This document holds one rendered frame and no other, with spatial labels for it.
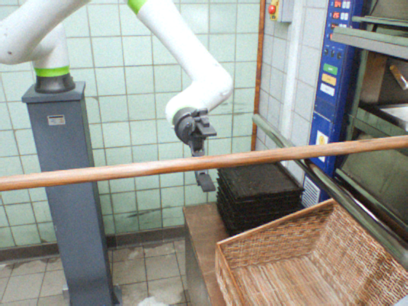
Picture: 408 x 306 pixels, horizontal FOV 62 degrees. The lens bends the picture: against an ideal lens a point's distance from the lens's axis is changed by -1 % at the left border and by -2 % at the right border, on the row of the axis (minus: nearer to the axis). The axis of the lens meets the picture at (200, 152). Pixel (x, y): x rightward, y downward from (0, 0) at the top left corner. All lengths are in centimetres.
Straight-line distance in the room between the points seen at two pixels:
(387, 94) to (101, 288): 148
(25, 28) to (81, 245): 94
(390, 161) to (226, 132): 114
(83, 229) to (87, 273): 25
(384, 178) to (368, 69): 36
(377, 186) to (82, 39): 148
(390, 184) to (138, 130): 135
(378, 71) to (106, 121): 137
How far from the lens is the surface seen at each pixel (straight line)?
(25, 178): 77
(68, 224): 159
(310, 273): 141
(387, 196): 120
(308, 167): 83
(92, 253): 169
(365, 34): 104
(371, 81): 129
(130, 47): 190
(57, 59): 136
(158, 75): 193
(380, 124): 121
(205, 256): 143
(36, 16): 112
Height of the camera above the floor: 154
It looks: 25 degrees down
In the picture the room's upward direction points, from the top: straight up
